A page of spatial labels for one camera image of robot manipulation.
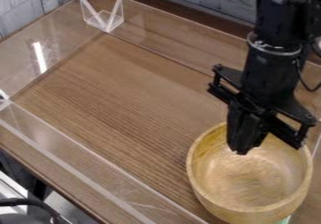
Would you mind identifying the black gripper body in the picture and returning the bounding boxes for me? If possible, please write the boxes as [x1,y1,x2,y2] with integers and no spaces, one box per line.
[208,34,315,149]

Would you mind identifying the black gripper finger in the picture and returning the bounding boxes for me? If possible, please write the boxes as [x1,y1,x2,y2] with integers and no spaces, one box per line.
[247,115,269,150]
[227,104,251,155]

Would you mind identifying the brown wooden bowl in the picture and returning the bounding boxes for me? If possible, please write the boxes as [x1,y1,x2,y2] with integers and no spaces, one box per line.
[186,124,313,224]

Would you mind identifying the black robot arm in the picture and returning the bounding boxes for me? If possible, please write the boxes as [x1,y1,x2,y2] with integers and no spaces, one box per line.
[208,0,321,155]

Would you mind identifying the green block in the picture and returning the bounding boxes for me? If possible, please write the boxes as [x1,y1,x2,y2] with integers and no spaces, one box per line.
[278,216,291,224]

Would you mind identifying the clear acrylic corner bracket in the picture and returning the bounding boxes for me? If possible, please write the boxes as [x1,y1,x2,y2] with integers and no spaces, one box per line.
[79,0,124,33]

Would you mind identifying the black cable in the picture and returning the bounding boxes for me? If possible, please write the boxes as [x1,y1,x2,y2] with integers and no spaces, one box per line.
[0,198,61,224]

